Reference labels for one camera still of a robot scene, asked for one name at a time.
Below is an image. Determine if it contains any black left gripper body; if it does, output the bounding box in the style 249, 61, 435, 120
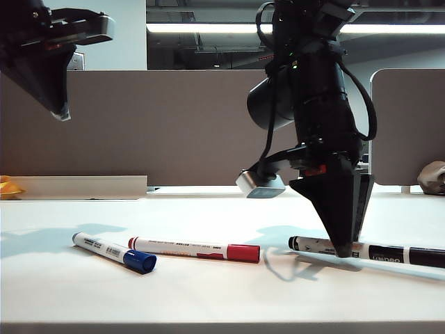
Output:
0, 0, 105, 53

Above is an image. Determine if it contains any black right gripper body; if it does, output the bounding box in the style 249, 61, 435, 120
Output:
288, 137, 364, 177

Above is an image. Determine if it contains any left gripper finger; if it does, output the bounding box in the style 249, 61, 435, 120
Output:
0, 44, 76, 122

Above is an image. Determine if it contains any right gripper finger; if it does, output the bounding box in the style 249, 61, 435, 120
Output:
353, 173, 375, 243
289, 152, 356, 258

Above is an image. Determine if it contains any black cap whiteboard marker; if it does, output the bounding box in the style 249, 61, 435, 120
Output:
288, 235, 445, 269

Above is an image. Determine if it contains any blue cap whiteboard marker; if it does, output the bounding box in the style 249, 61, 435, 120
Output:
72, 232, 158, 275

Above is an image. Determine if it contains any brown crumpled object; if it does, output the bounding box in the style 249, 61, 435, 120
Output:
416, 161, 445, 195

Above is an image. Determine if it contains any narrow brown desk divider panel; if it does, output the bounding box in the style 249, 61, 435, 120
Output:
369, 68, 445, 186

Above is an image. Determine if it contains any orange object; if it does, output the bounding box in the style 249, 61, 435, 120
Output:
0, 176, 27, 201

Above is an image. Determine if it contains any flat white box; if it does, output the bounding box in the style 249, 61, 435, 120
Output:
15, 175, 149, 202

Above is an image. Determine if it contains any wide brown desk divider panel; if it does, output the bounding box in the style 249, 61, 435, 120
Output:
0, 69, 300, 187

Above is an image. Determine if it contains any red cap whiteboard marker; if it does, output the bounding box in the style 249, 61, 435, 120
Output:
127, 236, 261, 264

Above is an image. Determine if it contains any long ceiling light strip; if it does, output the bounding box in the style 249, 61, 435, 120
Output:
145, 23, 445, 35

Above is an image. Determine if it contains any metal wall switch plate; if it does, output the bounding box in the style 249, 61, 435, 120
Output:
67, 51, 86, 72

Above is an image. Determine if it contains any black right arm loop cable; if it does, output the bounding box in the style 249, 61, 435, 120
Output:
342, 65, 378, 142

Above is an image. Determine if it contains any black right camera cable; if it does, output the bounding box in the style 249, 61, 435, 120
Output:
255, 1, 282, 182

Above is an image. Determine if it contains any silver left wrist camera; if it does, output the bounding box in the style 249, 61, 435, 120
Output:
81, 15, 116, 45

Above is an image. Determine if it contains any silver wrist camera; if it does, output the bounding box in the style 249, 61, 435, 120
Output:
235, 168, 286, 199
81, 15, 116, 45

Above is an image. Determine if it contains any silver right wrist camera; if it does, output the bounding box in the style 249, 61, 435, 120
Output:
235, 168, 286, 199

